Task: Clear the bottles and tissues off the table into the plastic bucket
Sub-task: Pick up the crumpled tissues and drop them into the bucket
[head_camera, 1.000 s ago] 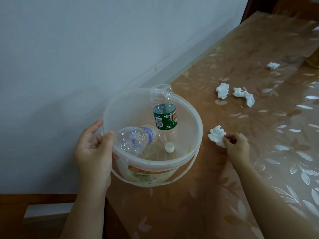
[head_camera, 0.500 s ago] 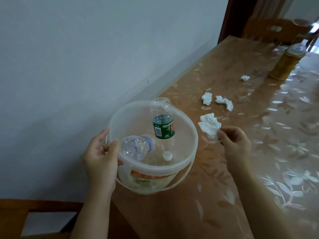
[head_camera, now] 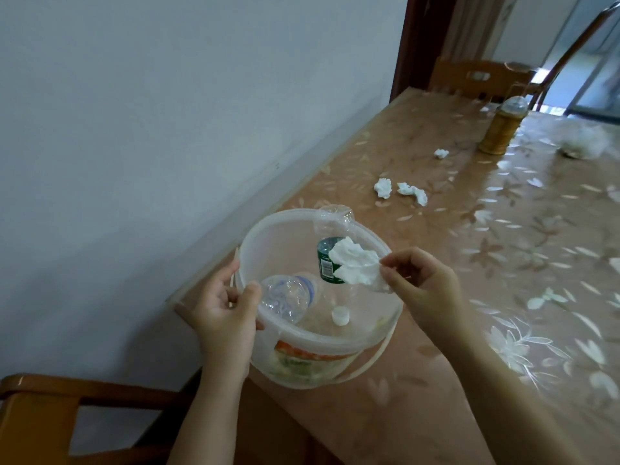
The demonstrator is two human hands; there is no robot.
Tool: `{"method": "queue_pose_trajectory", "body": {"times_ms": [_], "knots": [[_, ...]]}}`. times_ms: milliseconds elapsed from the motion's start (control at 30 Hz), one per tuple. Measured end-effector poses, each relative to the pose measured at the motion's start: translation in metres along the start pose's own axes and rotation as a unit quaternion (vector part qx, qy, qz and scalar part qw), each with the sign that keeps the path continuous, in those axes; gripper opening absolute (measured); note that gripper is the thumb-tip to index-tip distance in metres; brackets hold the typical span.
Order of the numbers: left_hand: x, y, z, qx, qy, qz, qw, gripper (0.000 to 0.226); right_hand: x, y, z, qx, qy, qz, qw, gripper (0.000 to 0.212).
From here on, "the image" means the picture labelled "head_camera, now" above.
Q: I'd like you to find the person's left hand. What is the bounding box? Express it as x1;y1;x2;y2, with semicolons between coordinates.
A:
175;258;265;378

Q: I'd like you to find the person's right hand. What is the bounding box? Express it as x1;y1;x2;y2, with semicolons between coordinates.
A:
379;246;468;344

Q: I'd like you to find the blue label plastic bottle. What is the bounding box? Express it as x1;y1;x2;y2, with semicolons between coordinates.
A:
259;273;320;326

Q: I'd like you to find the translucent plastic bucket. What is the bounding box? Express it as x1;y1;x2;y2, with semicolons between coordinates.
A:
236;207;404;391

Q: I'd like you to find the green label plastic bottle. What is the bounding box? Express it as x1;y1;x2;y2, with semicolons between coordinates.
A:
312;203;359;327

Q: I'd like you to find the person's right forearm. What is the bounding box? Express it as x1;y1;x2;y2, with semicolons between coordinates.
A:
431;319;582;465

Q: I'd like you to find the brown floral table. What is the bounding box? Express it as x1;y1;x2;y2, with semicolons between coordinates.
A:
167;87;620;465

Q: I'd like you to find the gold lantern with clear dome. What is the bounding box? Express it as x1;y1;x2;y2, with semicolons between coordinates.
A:
478;95;529;156

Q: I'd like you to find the white plastic bag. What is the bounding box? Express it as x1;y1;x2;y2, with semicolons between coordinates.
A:
552;121;614;160

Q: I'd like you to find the glass sliding door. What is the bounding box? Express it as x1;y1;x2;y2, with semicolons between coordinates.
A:
540;0;620;123

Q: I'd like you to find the dark red door frame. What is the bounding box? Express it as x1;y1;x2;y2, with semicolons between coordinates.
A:
389;0;459;103

